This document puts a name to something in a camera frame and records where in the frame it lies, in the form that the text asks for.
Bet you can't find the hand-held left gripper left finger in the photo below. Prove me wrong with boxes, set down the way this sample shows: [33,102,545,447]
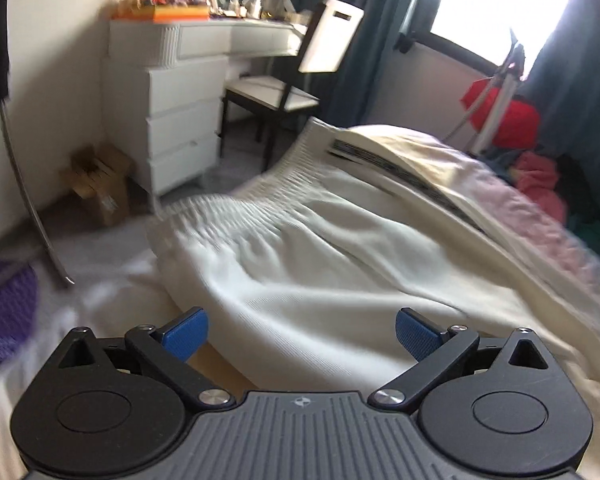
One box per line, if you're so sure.
[56,307,237,409]

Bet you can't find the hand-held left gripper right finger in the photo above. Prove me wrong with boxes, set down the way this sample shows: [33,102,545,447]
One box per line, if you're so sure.
[369,308,552,408]

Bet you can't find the cream pants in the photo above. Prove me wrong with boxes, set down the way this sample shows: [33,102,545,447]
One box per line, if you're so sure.
[145,117,600,403]

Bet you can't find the open cardboard box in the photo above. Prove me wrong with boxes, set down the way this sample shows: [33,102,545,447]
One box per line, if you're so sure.
[59,142,137,227]

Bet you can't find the purple knitted cushion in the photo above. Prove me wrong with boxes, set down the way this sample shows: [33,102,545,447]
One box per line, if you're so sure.
[0,259,40,367]

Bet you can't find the pink cloth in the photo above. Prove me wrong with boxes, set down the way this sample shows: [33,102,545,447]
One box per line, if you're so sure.
[511,150,570,222]

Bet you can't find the green cloth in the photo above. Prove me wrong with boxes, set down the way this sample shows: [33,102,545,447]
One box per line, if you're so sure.
[566,209,600,258]

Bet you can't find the curved metal tube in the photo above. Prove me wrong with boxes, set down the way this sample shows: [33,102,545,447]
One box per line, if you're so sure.
[0,99,77,290]

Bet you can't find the white dresser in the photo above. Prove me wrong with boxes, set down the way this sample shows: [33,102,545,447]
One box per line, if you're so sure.
[102,14,308,200]

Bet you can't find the black cloth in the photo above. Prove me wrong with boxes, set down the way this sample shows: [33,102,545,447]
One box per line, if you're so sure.
[555,152,600,216]

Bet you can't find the red cloth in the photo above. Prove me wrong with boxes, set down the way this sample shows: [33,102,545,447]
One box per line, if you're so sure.
[461,77,542,150]

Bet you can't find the teal curtain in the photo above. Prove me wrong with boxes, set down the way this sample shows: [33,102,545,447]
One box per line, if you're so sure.
[517,0,600,166]
[292,0,448,128]

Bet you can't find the white and dark chair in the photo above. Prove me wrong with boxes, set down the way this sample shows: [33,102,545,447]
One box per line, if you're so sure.
[219,0,366,172]

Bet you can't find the orange box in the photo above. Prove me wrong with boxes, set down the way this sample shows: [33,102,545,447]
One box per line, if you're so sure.
[111,4,212,24]

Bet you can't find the window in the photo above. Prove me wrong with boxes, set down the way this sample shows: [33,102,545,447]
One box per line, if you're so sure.
[427,0,583,78]

